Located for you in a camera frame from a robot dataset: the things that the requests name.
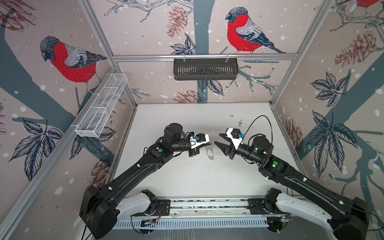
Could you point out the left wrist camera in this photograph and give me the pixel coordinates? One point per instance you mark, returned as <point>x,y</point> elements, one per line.
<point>201,136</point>

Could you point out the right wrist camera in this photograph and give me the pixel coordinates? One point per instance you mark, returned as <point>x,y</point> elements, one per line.
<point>235,136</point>

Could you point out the white wire mesh basket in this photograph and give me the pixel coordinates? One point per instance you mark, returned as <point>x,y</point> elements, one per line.
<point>100,110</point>

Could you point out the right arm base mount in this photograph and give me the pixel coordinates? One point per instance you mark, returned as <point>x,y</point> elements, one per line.
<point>266,205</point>

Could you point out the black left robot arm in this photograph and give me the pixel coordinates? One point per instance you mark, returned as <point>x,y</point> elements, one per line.
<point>103,207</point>

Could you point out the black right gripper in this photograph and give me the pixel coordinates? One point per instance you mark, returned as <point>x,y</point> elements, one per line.
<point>229,149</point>

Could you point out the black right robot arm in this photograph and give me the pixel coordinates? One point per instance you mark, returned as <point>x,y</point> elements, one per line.
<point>344,218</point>

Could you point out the black wall basket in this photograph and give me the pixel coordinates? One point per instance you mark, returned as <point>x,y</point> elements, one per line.
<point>205,69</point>

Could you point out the small circuit board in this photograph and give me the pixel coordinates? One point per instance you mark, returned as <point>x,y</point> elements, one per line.
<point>152,223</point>

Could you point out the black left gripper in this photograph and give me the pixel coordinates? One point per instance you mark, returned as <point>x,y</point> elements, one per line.
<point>193,152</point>

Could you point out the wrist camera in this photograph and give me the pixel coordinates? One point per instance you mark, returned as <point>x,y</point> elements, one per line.
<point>201,136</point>
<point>235,136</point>

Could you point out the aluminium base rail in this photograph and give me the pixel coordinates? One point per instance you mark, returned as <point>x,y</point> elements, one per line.
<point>207,213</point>

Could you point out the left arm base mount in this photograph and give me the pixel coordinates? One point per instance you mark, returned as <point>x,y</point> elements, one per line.
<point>157,207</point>

